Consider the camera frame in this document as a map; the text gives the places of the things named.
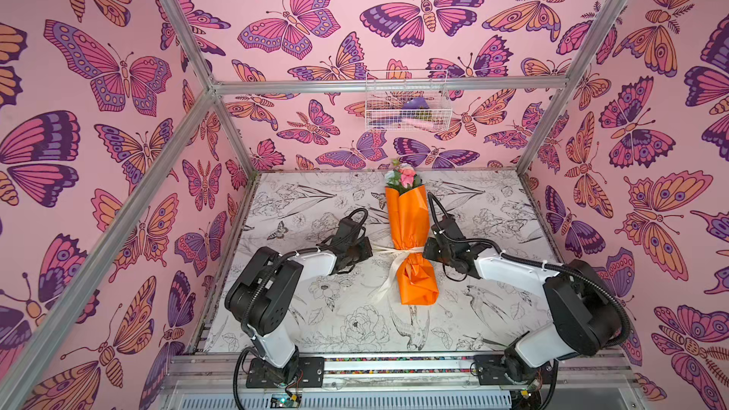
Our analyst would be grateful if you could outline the white ribbon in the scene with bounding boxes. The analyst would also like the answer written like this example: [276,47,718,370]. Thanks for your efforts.
[369,244,424,303]

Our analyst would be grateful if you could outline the orange wrapping paper sheet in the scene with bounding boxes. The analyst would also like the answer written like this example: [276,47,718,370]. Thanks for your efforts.
[385,186,440,306]

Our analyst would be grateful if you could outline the pink fake rose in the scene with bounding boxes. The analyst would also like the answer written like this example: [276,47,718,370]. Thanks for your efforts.
[396,161,423,195]

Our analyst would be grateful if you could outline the white fake flower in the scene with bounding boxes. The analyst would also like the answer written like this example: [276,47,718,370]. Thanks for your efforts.
[385,169,401,189]

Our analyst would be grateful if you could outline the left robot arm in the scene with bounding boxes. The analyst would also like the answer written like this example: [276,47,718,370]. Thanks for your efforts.
[224,208,373,376]

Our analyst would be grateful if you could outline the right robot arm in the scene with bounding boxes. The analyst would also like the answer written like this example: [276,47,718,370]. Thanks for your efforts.
[424,214,632,385]

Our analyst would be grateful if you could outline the green circuit board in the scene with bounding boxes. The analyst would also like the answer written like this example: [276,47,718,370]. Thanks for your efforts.
[270,394,302,409]

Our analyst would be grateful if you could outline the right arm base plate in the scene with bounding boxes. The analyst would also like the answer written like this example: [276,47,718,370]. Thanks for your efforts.
[472,352,554,387]

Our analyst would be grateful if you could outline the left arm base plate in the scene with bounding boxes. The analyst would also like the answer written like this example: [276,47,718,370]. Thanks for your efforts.
[246,356,325,388]

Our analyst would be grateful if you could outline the white wire basket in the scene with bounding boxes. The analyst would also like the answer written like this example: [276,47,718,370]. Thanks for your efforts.
[363,69,453,134]

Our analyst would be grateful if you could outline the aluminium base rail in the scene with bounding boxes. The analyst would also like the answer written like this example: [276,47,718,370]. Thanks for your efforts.
[156,349,651,409]

